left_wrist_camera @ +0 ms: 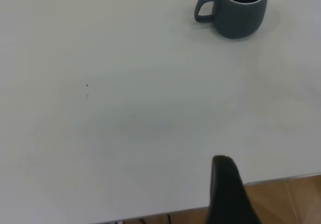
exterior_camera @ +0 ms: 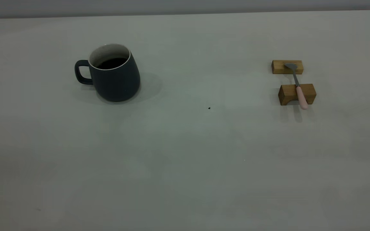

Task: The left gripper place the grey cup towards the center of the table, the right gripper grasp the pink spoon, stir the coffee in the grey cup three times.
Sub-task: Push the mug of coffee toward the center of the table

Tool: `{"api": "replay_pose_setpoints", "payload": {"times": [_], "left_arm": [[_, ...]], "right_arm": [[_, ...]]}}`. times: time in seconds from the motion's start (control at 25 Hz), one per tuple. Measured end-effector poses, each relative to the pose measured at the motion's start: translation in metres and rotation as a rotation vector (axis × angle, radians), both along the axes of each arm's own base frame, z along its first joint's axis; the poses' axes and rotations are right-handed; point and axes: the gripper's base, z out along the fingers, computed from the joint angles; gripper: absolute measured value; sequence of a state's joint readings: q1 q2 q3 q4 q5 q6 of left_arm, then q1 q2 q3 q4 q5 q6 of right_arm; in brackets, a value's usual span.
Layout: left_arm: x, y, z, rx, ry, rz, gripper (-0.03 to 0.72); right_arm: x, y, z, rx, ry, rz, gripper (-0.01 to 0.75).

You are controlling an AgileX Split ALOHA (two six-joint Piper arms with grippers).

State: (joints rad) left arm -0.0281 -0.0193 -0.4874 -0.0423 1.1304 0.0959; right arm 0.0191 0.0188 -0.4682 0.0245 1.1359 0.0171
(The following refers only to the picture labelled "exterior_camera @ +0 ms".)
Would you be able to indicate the dark grey ceramic mug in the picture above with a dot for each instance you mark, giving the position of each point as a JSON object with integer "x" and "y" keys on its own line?
{"x": 117, "y": 83}

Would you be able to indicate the dark coffee liquid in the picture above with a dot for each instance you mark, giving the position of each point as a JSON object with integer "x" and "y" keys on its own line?
{"x": 112, "y": 63}

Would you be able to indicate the arched wooden block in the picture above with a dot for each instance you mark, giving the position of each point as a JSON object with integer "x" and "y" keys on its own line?
{"x": 288, "y": 91}

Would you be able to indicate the flat rectangular wooden block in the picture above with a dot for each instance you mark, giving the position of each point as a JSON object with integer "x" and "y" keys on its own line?
{"x": 279, "y": 67}

